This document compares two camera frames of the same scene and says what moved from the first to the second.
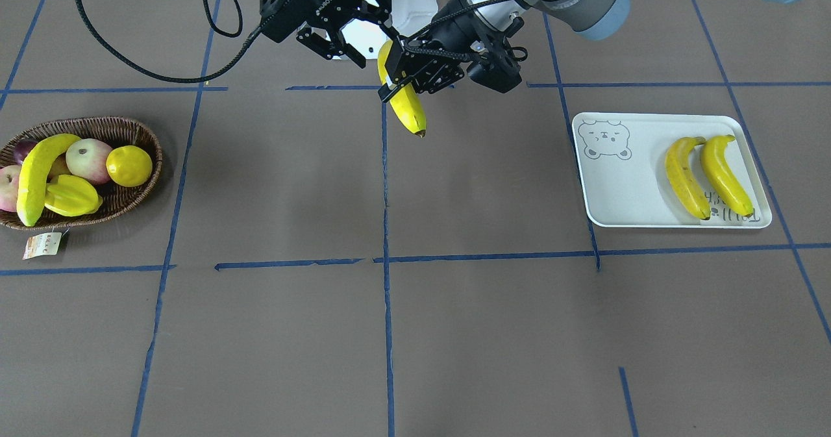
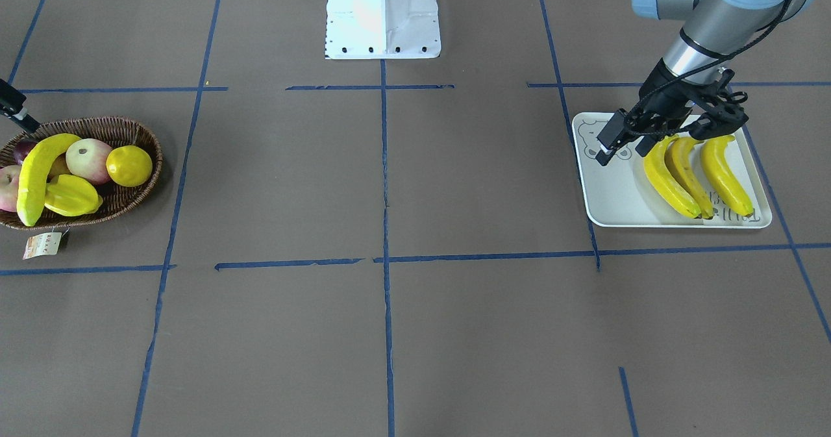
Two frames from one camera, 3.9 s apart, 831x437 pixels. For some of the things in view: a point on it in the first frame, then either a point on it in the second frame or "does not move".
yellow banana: x=31 y=189 does not move
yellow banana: x=408 y=106 -> x=656 y=171
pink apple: x=9 y=186 does not move
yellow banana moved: x=723 y=176 does not move
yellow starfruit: x=72 y=195 does not move
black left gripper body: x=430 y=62 -> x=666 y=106
